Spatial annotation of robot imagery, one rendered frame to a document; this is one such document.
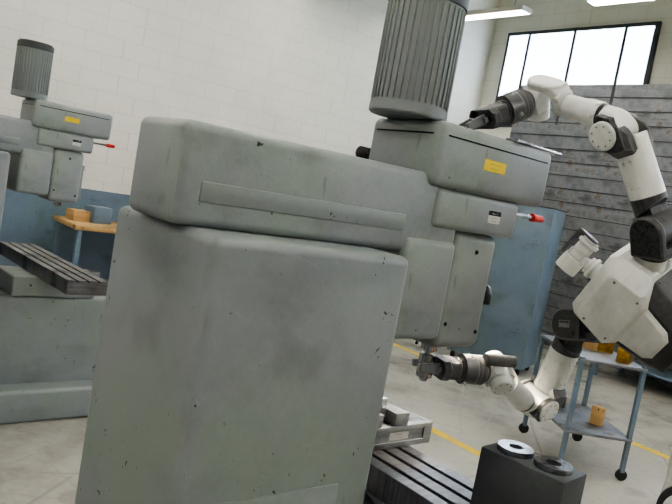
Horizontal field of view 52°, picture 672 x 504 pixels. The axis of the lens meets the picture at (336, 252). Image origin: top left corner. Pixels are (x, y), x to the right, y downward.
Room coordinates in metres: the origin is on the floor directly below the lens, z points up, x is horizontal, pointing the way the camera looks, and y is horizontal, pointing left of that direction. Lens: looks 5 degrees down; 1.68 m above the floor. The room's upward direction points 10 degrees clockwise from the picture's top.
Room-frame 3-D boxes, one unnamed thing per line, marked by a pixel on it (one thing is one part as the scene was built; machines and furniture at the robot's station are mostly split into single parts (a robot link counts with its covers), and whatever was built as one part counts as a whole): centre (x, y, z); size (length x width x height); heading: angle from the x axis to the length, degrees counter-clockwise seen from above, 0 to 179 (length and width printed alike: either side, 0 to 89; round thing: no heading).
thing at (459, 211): (1.92, -0.28, 1.68); 0.34 x 0.24 x 0.10; 130
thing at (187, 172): (1.62, 0.08, 1.66); 0.80 x 0.23 x 0.20; 130
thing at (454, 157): (1.93, -0.30, 1.81); 0.47 x 0.26 x 0.16; 130
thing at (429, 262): (1.82, -0.16, 1.47); 0.24 x 0.19 x 0.26; 40
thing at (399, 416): (2.11, -0.24, 1.03); 0.15 x 0.06 x 0.04; 41
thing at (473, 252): (1.94, -0.31, 1.47); 0.21 x 0.19 x 0.32; 40
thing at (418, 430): (2.10, -0.22, 0.99); 0.35 x 0.15 x 0.11; 131
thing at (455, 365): (1.97, -0.40, 1.23); 0.13 x 0.12 x 0.10; 17
